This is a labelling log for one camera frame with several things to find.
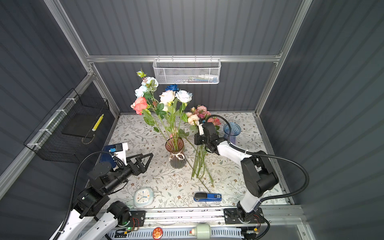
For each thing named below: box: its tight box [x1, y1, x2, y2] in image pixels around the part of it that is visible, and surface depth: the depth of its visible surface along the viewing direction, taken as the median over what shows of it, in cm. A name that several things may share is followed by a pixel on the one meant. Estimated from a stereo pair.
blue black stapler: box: [193, 192, 222, 202], surface depth 80 cm
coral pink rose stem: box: [130, 97, 173, 148], surface depth 67 cm
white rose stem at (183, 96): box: [175, 90, 193, 150], surface depth 69 cm
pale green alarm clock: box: [133, 187, 154, 208], surface depth 79 cm
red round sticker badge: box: [152, 227, 164, 240], surface depth 71 cm
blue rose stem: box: [165, 83, 179, 91], surface depth 75 cm
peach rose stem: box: [159, 90, 176, 142], surface depth 69 cm
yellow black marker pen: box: [92, 113, 105, 132], surface depth 79 cm
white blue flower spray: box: [134, 68, 172, 145], surface depth 71 cm
